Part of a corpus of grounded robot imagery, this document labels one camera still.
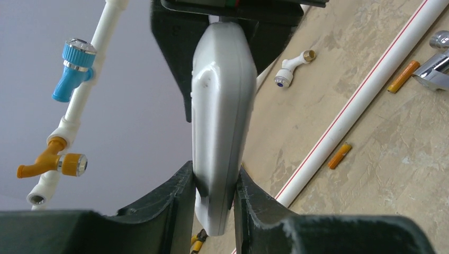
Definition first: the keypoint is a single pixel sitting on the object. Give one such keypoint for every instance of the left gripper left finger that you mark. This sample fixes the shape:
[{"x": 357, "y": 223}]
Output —
[{"x": 159, "y": 222}]

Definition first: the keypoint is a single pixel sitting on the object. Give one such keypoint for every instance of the white remote control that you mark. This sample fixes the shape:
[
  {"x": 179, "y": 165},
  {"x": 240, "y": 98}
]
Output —
[{"x": 222, "y": 98}]

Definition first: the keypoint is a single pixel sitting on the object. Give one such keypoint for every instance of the white PVC pipe frame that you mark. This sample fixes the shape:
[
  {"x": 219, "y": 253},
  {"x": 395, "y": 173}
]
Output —
[{"x": 410, "y": 34}]

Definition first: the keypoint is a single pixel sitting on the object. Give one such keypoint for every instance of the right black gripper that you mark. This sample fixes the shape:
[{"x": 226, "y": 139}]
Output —
[{"x": 177, "y": 27}]

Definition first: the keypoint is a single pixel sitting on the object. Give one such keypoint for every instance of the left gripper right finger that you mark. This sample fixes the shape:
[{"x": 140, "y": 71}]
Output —
[{"x": 263, "y": 225}]

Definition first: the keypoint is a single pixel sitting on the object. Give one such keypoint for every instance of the orange battery right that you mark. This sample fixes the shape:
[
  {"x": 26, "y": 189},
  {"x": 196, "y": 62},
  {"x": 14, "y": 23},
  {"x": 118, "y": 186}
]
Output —
[{"x": 403, "y": 77}]

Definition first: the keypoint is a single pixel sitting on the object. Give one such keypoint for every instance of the orange plastic faucet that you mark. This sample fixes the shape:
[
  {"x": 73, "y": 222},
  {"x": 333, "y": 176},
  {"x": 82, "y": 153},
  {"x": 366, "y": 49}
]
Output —
[{"x": 70, "y": 164}]

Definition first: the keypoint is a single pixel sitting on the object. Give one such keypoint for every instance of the white plastic faucet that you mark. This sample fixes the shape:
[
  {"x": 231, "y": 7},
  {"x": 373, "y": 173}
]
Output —
[{"x": 284, "y": 76}]

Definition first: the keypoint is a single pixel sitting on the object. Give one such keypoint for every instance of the chrome metal faucet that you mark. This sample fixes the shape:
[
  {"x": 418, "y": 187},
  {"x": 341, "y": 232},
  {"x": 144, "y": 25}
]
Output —
[{"x": 433, "y": 74}]

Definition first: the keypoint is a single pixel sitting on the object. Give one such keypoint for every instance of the orange battery near pipe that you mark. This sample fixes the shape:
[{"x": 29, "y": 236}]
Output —
[{"x": 339, "y": 155}]

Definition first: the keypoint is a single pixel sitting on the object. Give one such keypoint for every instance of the blue plastic faucet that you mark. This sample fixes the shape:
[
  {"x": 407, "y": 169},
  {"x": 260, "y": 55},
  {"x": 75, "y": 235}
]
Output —
[{"x": 78, "y": 58}]

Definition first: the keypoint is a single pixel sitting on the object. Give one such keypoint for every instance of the yellow handled pliers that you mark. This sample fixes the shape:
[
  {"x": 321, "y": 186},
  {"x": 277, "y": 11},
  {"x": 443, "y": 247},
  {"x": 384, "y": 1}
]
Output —
[{"x": 197, "y": 241}]

